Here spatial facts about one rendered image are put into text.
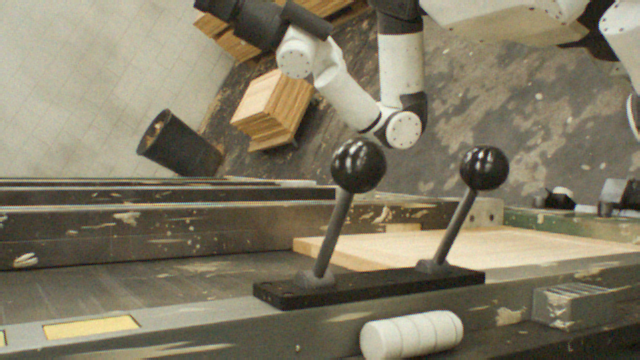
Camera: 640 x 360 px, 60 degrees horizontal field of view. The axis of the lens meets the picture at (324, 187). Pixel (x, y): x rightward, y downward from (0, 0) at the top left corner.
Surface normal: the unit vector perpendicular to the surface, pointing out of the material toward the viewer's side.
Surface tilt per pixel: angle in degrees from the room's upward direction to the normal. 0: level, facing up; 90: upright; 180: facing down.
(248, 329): 90
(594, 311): 89
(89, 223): 90
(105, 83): 90
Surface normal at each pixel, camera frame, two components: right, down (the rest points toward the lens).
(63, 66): 0.61, -0.09
